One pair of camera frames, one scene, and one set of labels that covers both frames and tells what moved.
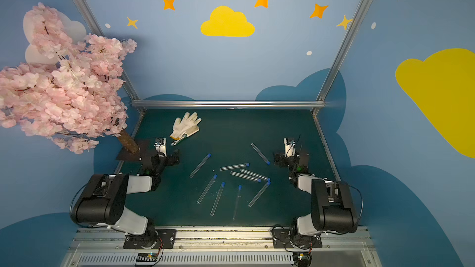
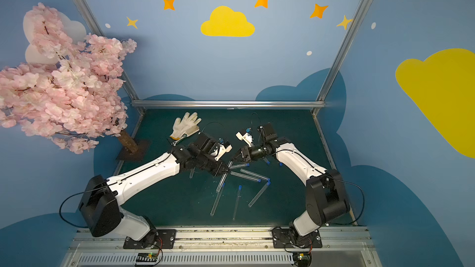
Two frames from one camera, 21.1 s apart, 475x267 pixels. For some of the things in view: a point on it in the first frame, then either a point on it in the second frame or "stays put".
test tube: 213,180 -> 223,179
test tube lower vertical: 240,188 stays put
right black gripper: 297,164 -> 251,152
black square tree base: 142,154 stays put
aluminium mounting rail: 227,248 stays put
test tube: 216,205 stays put
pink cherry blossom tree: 71,90 stays put
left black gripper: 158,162 -> 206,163
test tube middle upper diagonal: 255,174 stays put
